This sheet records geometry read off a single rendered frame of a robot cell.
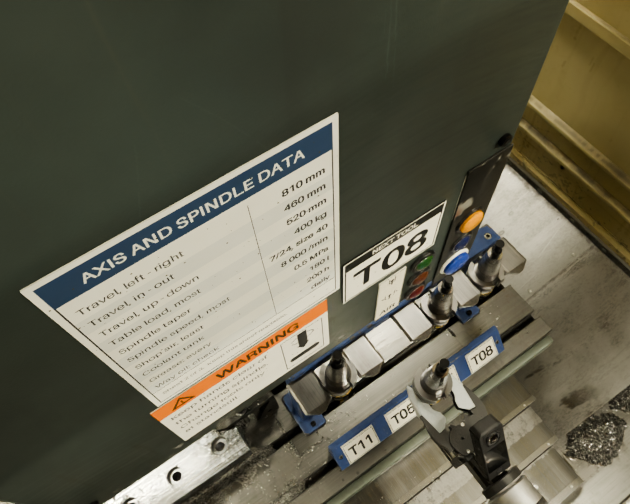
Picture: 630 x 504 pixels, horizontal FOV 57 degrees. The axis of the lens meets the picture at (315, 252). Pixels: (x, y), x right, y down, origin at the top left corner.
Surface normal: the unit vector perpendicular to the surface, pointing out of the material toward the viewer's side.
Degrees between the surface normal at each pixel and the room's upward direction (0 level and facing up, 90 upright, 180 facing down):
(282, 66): 90
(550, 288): 24
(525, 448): 8
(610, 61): 90
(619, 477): 17
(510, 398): 7
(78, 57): 90
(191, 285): 90
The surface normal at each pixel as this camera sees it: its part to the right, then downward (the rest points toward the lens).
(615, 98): -0.82, 0.52
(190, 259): 0.57, 0.71
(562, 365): -0.37, -0.22
